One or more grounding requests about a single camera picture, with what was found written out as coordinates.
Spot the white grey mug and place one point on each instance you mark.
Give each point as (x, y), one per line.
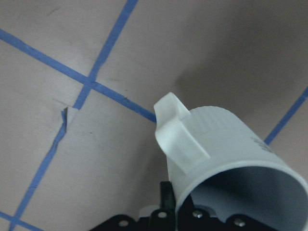
(218, 161)

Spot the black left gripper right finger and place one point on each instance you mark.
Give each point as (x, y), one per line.
(184, 220)

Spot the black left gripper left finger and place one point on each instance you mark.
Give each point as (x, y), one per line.
(167, 198)

